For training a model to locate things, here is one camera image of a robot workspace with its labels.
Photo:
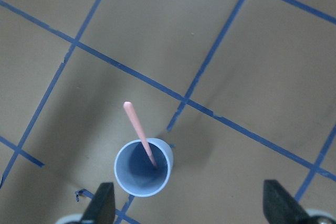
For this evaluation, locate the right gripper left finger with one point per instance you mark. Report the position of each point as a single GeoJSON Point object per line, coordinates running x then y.
{"type": "Point", "coordinates": [101, 209]}

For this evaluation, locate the pink chopstick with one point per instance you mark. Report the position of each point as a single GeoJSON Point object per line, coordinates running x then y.
{"type": "Point", "coordinates": [133, 117]}

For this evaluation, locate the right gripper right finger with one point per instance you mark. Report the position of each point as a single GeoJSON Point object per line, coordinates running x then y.
{"type": "Point", "coordinates": [279, 206]}

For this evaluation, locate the light blue plastic cup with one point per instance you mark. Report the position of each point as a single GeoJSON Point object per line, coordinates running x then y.
{"type": "Point", "coordinates": [136, 174]}

